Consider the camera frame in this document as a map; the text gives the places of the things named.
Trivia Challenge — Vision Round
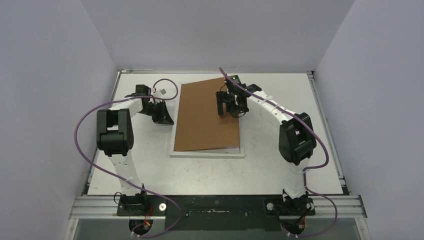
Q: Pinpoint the brown cardboard backing board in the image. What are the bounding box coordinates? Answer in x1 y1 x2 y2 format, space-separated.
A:
173 77 241 152

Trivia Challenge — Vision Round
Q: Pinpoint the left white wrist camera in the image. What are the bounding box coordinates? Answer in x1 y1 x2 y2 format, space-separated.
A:
155 88 167 99

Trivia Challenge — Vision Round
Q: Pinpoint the white picture frame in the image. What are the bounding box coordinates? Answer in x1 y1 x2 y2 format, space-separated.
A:
169 81 245 159

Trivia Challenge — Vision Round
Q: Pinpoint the purple cable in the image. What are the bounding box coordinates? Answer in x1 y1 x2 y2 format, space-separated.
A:
73 78 183 239
218 67 339 239

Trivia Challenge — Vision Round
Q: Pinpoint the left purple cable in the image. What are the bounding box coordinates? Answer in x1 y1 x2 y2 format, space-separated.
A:
73 78 183 239

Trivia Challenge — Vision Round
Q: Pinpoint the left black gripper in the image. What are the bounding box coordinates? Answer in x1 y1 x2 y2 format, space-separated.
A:
139 100 175 126

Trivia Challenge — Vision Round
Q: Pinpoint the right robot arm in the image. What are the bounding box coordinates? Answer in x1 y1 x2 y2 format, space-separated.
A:
215 75 317 216

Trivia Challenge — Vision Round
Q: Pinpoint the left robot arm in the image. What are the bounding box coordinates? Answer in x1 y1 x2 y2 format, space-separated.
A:
96 84 174 216

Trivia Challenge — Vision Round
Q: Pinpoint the aluminium rail front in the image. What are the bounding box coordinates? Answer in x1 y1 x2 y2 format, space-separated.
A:
69 195 368 219

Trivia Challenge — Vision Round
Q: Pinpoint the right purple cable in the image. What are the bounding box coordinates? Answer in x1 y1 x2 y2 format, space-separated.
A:
218 67 339 239

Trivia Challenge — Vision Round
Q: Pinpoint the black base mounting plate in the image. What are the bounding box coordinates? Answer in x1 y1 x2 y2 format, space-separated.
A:
116 194 316 235

